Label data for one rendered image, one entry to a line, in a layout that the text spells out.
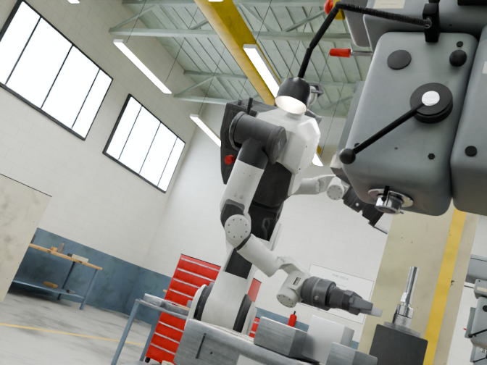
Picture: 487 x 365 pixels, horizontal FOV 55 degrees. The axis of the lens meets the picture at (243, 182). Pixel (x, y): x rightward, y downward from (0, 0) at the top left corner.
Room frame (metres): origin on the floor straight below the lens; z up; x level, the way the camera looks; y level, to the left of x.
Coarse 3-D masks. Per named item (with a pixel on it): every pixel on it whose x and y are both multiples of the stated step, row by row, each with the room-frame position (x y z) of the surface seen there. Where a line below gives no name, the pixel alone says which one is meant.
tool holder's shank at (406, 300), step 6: (414, 270) 1.27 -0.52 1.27; (408, 276) 1.28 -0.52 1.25; (414, 276) 1.27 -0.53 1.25; (408, 282) 1.28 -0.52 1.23; (414, 282) 1.27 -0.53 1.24; (408, 288) 1.27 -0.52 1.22; (414, 288) 1.27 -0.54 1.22; (408, 294) 1.27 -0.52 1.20; (402, 300) 1.28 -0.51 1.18; (408, 300) 1.27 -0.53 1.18; (408, 306) 1.27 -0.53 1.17
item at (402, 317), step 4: (396, 308) 1.28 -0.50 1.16; (396, 312) 1.27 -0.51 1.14; (400, 312) 1.27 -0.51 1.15; (404, 312) 1.26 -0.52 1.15; (408, 312) 1.26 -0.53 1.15; (396, 316) 1.27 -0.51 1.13; (400, 316) 1.26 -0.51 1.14; (404, 316) 1.26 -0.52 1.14; (408, 316) 1.26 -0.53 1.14; (392, 320) 1.29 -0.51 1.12; (396, 320) 1.27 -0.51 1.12; (400, 320) 1.26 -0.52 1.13; (404, 320) 1.26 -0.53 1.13; (408, 320) 1.26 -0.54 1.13; (400, 324) 1.26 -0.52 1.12; (404, 324) 1.26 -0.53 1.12; (408, 324) 1.26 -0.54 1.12
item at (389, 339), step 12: (384, 324) 1.19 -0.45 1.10; (396, 324) 1.15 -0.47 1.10; (384, 336) 1.14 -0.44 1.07; (396, 336) 1.14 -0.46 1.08; (408, 336) 1.13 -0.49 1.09; (372, 348) 1.15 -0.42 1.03; (384, 348) 1.14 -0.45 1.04; (396, 348) 1.13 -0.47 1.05; (408, 348) 1.12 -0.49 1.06; (420, 348) 1.12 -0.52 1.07; (384, 360) 1.14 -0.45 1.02; (396, 360) 1.13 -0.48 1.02; (408, 360) 1.12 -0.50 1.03; (420, 360) 1.11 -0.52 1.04
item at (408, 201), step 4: (372, 188) 0.86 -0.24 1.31; (376, 188) 0.85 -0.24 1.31; (380, 188) 0.84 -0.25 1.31; (368, 192) 0.88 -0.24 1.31; (372, 192) 0.87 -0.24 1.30; (376, 192) 0.86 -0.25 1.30; (380, 192) 0.85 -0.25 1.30; (388, 192) 0.83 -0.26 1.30; (392, 192) 0.83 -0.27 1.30; (396, 192) 0.83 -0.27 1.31; (400, 192) 0.82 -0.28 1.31; (372, 196) 0.89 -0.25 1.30; (376, 196) 0.88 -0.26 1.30; (400, 196) 0.84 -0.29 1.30; (404, 196) 0.83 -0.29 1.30; (408, 196) 0.83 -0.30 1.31; (404, 200) 0.85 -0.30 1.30; (408, 200) 0.84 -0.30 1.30; (412, 200) 0.84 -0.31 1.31; (404, 204) 0.87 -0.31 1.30; (408, 204) 0.86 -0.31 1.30
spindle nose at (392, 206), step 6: (378, 198) 0.86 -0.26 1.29; (390, 198) 0.84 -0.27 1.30; (396, 198) 0.84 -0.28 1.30; (378, 204) 0.86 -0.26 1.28; (384, 204) 0.85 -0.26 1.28; (390, 204) 0.84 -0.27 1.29; (396, 204) 0.85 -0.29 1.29; (378, 210) 0.89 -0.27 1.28; (384, 210) 0.88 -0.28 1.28; (390, 210) 0.88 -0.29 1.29; (396, 210) 0.85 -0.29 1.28
